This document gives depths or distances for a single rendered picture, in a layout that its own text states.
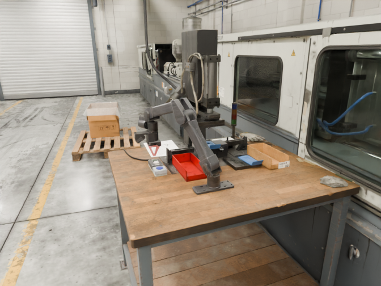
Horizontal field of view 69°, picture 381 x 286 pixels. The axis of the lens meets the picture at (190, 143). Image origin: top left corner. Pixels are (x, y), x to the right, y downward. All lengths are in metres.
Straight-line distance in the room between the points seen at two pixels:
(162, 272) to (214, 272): 0.33
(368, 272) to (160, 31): 10.10
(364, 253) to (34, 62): 10.39
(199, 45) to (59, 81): 9.36
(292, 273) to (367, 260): 0.47
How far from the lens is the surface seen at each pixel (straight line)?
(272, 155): 1.79
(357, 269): 1.86
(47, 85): 10.90
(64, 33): 10.75
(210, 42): 1.71
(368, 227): 1.69
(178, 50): 6.06
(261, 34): 2.34
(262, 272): 1.97
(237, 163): 1.63
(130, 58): 10.78
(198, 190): 1.35
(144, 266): 1.20
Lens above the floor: 1.55
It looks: 19 degrees down
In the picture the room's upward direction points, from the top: 1 degrees counter-clockwise
